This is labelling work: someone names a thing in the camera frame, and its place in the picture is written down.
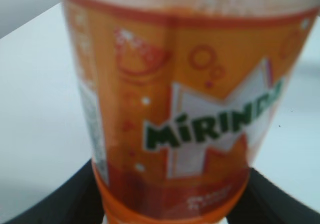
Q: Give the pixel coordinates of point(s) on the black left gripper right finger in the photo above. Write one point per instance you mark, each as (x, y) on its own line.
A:
(264, 203)

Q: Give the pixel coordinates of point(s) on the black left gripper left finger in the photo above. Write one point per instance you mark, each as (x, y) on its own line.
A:
(77, 201)

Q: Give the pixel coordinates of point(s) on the orange soda plastic bottle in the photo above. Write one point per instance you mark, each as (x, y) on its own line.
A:
(178, 96)

